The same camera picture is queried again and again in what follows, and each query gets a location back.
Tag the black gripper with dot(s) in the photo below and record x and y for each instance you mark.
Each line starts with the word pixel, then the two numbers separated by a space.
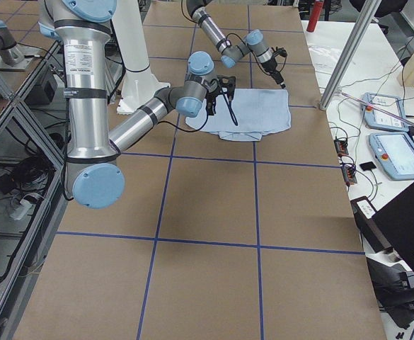
pixel 272 67
pixel 211 99

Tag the light blue button shirt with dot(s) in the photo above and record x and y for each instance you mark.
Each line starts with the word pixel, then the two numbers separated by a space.
pixel 259 112

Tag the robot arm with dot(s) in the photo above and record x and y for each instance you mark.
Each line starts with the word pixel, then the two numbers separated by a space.
pixel 254 43
pixel 90 175

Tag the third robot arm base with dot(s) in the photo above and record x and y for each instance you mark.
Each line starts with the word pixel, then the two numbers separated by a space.
pixel 13 57

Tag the red cylinder bottle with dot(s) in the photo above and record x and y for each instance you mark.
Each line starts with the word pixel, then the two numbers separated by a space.
pixel 315 15

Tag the far teach pendant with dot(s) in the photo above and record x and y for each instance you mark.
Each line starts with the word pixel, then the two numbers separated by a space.
pixel 376 119

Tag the teach pendant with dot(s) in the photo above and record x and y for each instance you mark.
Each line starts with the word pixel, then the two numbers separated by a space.
pixel 376 119
pixel 395 153

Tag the near teach pendant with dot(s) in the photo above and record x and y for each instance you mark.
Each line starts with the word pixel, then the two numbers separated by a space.
pixel 395 153

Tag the black monitor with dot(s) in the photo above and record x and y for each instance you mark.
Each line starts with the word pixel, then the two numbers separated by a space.
pixel 396 222

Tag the grey aluminium frame post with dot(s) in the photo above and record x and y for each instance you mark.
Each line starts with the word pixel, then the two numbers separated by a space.
pixel 357 33

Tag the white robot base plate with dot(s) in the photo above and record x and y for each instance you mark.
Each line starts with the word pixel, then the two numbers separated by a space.
pixel 139 83

